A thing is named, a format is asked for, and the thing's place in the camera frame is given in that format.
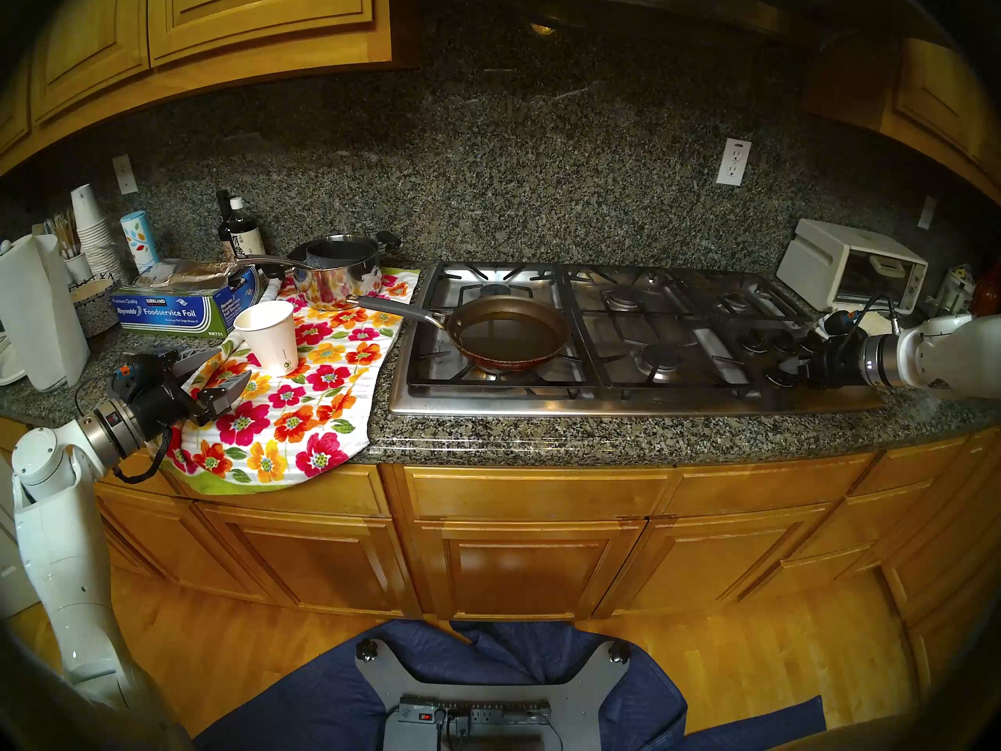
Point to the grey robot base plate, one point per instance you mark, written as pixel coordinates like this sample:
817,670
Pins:
571,698

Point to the wooden lower cabinets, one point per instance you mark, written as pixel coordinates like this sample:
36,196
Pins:
532,546

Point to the soy sauce bottle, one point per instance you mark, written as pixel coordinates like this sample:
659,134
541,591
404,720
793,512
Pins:
248,239

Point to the blue foil sheet box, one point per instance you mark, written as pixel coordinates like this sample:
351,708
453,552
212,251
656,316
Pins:
180,307

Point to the dark glass bottle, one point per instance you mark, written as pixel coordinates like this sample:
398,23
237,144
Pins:
224,225

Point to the stainless steel saucepan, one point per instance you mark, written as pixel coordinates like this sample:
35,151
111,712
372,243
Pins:
344,284

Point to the white paper cup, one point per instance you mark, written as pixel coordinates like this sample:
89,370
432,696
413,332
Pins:
270,339

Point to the brown frying pan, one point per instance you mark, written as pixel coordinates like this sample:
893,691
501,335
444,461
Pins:
508,331

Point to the wooden upper cabinet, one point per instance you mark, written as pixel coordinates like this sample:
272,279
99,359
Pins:
938,92
235,14

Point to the black stove knob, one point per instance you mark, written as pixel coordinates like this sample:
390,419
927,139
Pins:
755,341
773,378
780,341

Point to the stainless steel gas cooktop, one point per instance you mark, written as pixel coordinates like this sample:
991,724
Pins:
626,401

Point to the white utensil holder cup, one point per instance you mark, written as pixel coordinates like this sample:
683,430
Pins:
78,266

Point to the blue moving blanket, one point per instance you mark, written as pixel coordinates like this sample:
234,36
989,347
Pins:
289,702

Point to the stack of paper cups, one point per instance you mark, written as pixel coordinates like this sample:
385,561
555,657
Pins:
95,233

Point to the black cast iron grate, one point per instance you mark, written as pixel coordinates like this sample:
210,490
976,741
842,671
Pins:
794,310
583,327
598,358

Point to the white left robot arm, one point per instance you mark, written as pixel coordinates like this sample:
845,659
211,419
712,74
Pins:
55,538

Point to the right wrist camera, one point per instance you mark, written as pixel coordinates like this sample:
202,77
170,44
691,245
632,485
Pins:
841,321

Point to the patterned salt canister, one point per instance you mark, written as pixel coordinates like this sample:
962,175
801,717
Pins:
139,241

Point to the folded yellow cloth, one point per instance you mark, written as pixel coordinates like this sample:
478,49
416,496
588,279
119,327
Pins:
880,323

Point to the white toaster oven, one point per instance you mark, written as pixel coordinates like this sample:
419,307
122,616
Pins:
817,264

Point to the white wall outlet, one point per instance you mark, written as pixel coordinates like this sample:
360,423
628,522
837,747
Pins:
734,162

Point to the grey power strip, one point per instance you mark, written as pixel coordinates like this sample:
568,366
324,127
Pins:
493,714

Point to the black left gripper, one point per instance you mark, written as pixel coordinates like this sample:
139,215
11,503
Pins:
160,401

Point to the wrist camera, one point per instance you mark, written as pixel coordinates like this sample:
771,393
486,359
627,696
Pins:
841,321
129,368

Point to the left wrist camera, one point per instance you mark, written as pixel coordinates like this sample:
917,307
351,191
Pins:
129,368

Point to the floral kitchen towel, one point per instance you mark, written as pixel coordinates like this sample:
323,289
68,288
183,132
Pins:
313,413

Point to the black base knob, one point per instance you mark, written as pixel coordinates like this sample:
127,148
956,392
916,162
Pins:
366,649
618,652

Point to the white decorated jar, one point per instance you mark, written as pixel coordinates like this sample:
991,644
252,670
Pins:
958,288

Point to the white paper towel roll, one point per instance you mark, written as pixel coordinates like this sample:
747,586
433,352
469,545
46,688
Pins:
39,311

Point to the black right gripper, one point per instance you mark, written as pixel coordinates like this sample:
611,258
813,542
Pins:
835,360

